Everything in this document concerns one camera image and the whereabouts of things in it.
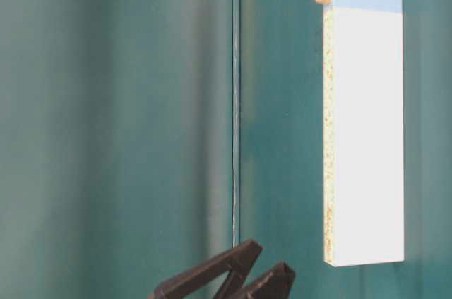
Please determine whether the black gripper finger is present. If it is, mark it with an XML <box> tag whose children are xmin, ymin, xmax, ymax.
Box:
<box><xmin>232</xmin><ymin>262</ymin><xmax>296</xmax><ymax>299</ymax></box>
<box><xmin>149</xmin><ymin>239</ymin><xmax>262</xmax><ymax>298</ymax></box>

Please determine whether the white laminated particle board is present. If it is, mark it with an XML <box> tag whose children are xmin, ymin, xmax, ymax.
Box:
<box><xmin>323</xmin><ymin>0</ymin><xmax>405</xmax><ymax>267</ymax></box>

